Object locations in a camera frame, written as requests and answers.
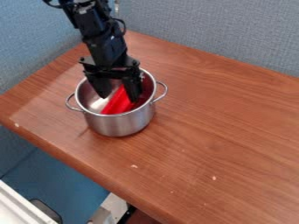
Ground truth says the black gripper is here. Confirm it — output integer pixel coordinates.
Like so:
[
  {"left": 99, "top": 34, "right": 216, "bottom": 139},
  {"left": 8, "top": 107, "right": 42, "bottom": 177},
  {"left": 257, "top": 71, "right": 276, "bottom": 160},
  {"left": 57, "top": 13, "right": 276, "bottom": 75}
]
[{"left": 79, "top": 27, "right": 143, "bottom": 102}]

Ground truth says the red cloth object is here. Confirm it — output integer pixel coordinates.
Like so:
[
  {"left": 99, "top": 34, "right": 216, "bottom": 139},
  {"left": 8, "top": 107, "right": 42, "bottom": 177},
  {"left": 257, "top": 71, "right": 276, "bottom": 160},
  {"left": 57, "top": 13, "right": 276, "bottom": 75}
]
[{"left": 100, "top": 85, "right": 136, "bottom": 115}]

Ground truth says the metal pot with handles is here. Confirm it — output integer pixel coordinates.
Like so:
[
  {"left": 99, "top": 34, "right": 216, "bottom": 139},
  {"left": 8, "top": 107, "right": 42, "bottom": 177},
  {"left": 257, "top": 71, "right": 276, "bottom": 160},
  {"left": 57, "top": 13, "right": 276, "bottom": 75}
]
[{"left": 65, "top": 69, "right": 168, "bottom": 137}]

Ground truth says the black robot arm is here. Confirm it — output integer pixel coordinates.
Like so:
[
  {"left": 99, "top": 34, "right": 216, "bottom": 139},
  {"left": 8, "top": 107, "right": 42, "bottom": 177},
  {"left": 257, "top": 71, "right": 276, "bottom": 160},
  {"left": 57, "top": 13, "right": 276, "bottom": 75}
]
[{"left": 42, "top": 0, "right": 143, "bottom": 102}]

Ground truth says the white appliance lower left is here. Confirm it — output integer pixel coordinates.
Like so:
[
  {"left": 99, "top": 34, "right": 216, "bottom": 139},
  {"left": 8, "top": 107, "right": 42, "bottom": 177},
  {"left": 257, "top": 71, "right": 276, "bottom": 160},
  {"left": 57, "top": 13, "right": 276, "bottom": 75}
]
[{"left": 0, "top": 179, "right": 58, "bottom": 224}]

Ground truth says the white table leg bracket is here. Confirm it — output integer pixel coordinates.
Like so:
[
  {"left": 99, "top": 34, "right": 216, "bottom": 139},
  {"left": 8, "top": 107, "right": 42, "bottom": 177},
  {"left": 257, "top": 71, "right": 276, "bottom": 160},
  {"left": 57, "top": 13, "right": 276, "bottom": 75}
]
[{"left": 87, "top": 193, "right": 128, "bottom": 224}]

